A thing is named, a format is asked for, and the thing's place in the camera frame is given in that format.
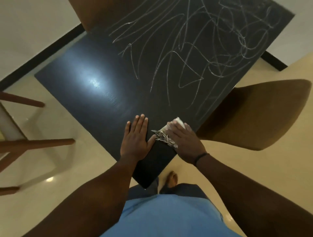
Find person's right hand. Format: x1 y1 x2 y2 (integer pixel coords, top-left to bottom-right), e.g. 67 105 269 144
164 121 208 165

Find person's left hand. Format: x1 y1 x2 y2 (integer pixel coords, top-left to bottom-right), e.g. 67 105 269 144
120 114 157 163

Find frayed grey wiping cloth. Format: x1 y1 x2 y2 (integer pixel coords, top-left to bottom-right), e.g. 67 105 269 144
151 117 186 149

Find person's right forearm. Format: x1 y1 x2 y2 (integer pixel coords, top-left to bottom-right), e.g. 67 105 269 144
196 154 313 237

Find person's left forearm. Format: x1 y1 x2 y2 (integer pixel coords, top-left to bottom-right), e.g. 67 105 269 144
22 155 140 237

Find black wristband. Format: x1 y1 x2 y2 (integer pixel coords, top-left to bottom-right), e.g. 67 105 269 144
193 153 210 167

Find person's bare foot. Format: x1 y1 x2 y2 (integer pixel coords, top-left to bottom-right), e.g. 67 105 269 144
164 171 179 188

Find dark blue jeans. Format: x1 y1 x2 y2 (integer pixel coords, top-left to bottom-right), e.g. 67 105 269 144
127 178 209 201

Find light blue shirt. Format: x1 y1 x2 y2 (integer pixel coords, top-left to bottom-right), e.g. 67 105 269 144
100 194 243 237

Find brown upholstered chair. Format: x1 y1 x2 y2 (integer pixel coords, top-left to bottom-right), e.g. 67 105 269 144
68 0 141 33
196 79 312 151

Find wooden frame chair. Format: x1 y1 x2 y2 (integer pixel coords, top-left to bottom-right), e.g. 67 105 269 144
0 91 76 196

